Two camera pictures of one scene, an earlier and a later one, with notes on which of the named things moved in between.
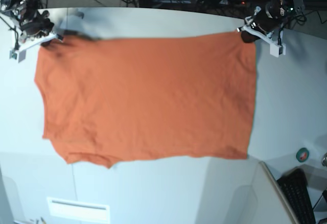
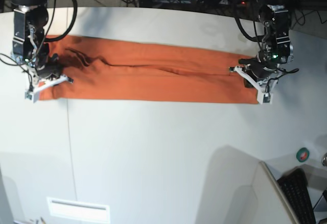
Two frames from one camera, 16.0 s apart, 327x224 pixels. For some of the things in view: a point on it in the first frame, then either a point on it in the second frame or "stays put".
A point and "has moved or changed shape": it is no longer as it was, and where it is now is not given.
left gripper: [33, 23] -> [48, 65]
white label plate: [79, 210] stays put
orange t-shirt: [148, 98] has moved or changed shape
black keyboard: [294, 183] stays put
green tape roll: [302, 154] stays put
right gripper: [267, 18] -> [263, 68]
